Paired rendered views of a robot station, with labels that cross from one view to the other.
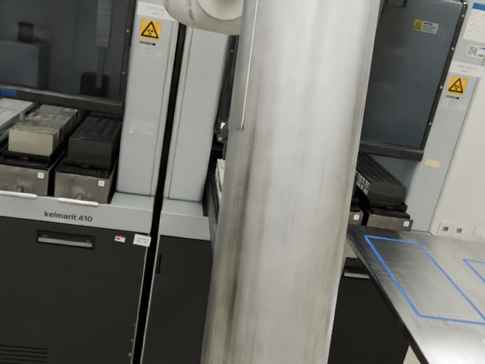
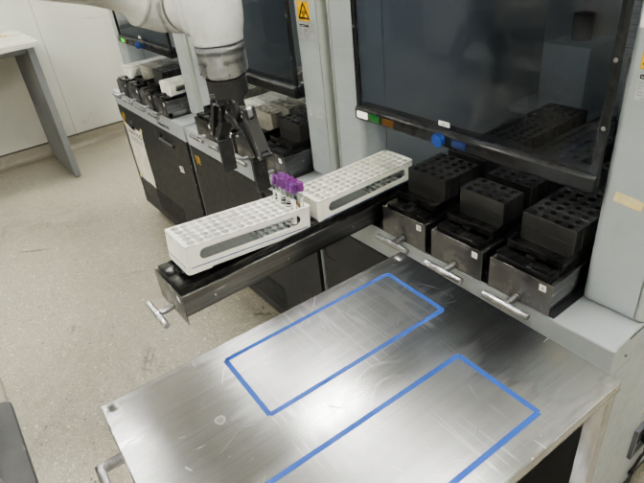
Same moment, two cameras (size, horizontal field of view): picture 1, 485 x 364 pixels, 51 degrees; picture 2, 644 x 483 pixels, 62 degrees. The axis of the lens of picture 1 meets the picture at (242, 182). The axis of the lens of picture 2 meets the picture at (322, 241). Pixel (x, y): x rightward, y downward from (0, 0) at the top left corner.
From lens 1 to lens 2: 125 cm
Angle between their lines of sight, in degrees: 60
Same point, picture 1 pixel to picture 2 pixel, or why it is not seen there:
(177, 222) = not seen: hidden behind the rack
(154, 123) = (322, 107)
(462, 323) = (246, 393)
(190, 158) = (351, 147)
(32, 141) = (263, 118)
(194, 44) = (332, 21)
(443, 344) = (179, 389)
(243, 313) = not seen: outside the picture
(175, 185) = not seen: hidden behind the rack
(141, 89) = (309, 73)
